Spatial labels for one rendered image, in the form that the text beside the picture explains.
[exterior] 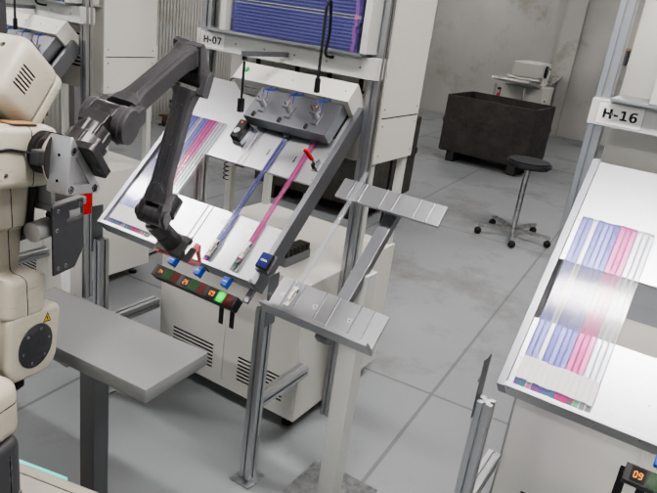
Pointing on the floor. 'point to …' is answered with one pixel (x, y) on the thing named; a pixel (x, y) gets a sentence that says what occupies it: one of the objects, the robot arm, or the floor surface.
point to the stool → (520, 201)
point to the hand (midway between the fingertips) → (187, 257)
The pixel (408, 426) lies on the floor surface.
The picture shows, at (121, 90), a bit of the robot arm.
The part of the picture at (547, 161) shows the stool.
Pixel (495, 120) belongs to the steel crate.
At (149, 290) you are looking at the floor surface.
